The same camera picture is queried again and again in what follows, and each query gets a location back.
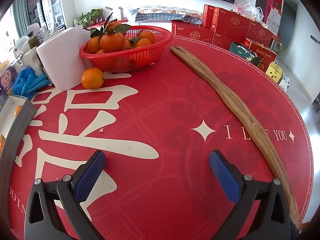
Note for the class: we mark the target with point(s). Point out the large red gift box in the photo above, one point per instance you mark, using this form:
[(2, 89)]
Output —
[(231, 23)]

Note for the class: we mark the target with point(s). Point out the small white carton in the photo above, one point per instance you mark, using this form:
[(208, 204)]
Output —
[(285, 82)]

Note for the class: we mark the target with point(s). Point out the wall calendar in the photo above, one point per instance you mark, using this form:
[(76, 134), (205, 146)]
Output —
[(273, 20)]

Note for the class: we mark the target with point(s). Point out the smooth orange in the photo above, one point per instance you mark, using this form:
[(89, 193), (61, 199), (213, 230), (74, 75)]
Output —
[(92, 78)]

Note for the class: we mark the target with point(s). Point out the white box with grey flap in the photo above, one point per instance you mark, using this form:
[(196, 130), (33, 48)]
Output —
[(17, 135)]

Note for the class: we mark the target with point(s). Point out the red printed table mat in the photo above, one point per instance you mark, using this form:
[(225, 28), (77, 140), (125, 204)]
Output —
[(162, 105)]

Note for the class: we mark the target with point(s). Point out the heap of leafy tangerines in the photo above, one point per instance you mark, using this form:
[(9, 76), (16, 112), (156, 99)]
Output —
[(112, 41)]

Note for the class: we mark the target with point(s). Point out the white plastic jug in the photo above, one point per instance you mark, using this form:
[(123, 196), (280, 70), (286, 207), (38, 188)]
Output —
[(31, 57)]

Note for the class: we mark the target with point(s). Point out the clear plastic bag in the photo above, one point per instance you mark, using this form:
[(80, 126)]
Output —
[(250, 8)]

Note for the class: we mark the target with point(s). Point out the dark bottle with black cap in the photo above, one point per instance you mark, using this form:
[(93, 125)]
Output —
[(33, 41)]

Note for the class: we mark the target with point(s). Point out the purple drink cup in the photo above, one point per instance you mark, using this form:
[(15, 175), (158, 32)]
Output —
[(6, 82)]

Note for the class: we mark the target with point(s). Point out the long wooden stick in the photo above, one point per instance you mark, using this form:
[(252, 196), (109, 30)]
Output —
[(225, 90)]

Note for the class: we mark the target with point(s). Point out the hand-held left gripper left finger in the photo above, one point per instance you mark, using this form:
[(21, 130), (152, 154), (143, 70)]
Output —
[(92, 172)]

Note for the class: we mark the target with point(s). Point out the yellow carton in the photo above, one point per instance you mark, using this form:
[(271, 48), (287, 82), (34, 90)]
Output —
[(274, 72)]

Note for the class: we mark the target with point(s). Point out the green gift bag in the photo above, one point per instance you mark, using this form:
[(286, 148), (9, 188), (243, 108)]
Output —
[(243, 52)]

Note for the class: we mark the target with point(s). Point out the bumpy mandarin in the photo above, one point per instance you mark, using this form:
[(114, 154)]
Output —
[(18, 110)]

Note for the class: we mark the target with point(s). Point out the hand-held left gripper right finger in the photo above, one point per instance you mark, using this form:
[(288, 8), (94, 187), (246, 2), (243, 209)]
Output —
[(222, 175)]

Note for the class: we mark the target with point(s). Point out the blue rubber gloves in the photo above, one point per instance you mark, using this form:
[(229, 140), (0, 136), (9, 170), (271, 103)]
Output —
[(27, 81)]

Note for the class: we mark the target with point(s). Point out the tall red gift box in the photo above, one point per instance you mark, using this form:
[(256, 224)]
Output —
[(208, 16)]

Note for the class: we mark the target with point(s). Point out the green potted plant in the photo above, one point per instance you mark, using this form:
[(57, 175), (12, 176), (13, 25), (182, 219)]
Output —
[(87, 17)]

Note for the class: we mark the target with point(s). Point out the checkered cloth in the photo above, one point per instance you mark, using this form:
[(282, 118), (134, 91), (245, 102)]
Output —
[(160, 15)]

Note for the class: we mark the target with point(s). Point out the red plastic basket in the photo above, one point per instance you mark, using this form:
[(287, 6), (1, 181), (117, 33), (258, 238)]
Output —
[(130, 60)]

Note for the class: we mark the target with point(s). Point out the flat red gift box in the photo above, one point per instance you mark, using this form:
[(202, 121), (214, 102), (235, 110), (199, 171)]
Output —
[(192, 31)]

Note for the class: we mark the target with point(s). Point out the glass door cabinet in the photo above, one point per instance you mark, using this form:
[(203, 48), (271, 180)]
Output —
[(42, 2)]

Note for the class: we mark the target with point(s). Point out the white paper towel roll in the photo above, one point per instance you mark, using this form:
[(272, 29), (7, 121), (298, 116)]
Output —
[(62, 57)]

